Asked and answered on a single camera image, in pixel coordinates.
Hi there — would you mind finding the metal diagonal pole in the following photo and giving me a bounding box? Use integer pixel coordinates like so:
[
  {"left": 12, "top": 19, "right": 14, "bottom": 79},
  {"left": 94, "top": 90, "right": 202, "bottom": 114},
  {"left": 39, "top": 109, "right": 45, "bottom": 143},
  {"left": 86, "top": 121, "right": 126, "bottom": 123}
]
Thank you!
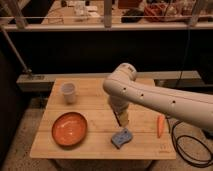
[{"left": 0, "top": 26, "right": 32, "bottom": 77}]

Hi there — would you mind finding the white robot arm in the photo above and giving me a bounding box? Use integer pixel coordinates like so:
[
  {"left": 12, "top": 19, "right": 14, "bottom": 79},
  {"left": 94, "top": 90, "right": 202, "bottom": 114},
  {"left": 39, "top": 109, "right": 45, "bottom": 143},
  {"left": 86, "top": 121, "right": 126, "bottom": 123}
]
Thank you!
[{"left": 103, "top": 63, "right": 213, "bottom": 132}]

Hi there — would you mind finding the orange bowl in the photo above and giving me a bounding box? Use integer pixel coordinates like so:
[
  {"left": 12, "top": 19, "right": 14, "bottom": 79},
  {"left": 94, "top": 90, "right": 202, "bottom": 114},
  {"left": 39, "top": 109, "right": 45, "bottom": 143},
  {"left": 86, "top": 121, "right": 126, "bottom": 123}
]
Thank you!
[{"left": 52, "top": 112, "right": 88, "bottom": 146}]

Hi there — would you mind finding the orange carrot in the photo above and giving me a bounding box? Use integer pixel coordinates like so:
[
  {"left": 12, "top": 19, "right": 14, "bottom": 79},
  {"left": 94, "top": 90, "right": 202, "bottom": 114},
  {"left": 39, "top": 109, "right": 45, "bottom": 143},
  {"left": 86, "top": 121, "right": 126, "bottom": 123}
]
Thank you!
[{"left": 157, "top": 115, "right": 165, "bottom": 138}]

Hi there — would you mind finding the black cable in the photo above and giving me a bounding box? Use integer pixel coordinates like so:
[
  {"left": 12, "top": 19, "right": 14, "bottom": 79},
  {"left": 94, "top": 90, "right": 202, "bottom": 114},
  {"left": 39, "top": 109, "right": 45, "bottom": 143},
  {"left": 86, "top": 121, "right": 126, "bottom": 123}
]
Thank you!
[{"left": 168, "top": 118, "right": 213, "bottom": 169}]

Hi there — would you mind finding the wooden table board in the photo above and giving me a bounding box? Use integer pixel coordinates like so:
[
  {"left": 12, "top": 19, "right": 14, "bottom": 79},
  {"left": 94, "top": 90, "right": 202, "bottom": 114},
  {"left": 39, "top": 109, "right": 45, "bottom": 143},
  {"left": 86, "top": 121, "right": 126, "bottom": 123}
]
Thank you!
[{"left": 30, "top": 77, "right": 176, "bottom": 160}]

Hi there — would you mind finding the horizontal metal rail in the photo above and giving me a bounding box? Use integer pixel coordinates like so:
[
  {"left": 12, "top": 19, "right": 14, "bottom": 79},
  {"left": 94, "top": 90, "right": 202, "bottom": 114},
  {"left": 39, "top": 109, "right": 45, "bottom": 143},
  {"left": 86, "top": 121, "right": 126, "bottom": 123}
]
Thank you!
[{"left": 2, "top": 22, "right": 213, "bottom": 32}]

